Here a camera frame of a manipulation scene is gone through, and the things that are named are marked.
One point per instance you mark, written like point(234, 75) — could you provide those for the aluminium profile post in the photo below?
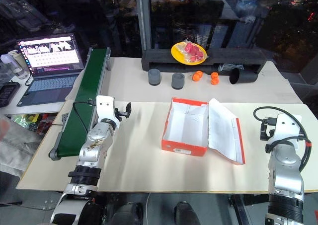
point(144, 19)

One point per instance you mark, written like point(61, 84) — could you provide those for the black keypad device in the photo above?
point(7, 93)

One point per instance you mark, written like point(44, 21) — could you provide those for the white bottle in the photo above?
point(6, 61)

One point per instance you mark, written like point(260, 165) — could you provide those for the white plastic sheet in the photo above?
point(15, 145)

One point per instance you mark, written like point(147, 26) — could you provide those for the black foam block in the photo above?
point(223, 57)

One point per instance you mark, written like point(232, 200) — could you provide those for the clear glass jar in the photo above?
point(18, 66)

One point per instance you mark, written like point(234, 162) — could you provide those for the green conveyor belt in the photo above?
point(82, 103)

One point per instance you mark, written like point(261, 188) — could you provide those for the clear bag of red pieces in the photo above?
point(192, 51)

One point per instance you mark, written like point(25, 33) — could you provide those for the colourful packets pile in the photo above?
point(32, 122)

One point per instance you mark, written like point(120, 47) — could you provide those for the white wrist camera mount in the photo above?
point(105, 108)
point(288, 125)

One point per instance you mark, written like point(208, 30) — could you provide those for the yellow plate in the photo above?
point(177, 56)

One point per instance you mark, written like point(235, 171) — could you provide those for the orange toy fruit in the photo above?
point(214, 75)
point(197, 76)

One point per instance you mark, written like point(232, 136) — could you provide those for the black cylinder container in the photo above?
point(244, 76)

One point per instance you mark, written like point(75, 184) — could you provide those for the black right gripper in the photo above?
point(271, 130)

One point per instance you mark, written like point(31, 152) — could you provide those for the grey cup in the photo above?
point(154, 77)
point(178, 81)

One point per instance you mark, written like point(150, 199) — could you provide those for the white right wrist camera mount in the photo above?
point(288, 125)

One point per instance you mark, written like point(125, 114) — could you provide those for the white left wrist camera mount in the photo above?
point(105, 108)

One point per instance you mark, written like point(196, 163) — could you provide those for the crumpled clear plastic bag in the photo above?
point(229, 66)

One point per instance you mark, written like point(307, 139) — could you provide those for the open grey laptop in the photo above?
point(49, 81)

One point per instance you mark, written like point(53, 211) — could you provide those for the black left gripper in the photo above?
point(121, 112)

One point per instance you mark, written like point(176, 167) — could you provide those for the black table frame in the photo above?
point(243, 207)

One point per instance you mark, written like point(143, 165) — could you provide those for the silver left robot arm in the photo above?
point(93, 148)

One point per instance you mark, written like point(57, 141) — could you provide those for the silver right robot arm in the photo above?
point(285, 170)

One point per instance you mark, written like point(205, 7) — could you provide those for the orange shoe box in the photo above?
point(196, 128)

